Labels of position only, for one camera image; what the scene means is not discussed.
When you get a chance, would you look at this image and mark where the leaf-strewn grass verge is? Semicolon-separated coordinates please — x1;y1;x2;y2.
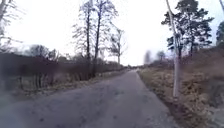
9;68;131;98

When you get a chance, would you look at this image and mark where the grey asphalt path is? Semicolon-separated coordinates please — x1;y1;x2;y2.
0;69;181;128

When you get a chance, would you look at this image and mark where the cluster of pine trees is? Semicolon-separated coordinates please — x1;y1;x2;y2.
160;0;215;59

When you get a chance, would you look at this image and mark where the small bare tree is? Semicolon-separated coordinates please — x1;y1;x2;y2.
108;26;129;68

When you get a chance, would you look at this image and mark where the dry brown grass field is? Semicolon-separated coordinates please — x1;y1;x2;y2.
137;64;224;128

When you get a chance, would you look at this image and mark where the hazy distant tree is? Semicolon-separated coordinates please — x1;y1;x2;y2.
156;49;167;63
143;49;153;65

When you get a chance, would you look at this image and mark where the row of dark bushes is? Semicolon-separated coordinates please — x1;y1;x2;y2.
0;44;126;91

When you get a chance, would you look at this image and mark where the pale street lamp pole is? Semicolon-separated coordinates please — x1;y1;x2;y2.
164;0;182;99

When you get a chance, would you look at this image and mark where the dark evergreen tree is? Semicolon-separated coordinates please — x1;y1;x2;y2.
215;19;224;48

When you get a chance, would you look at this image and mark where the bare branching tree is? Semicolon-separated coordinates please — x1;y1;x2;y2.
0;0;21;51

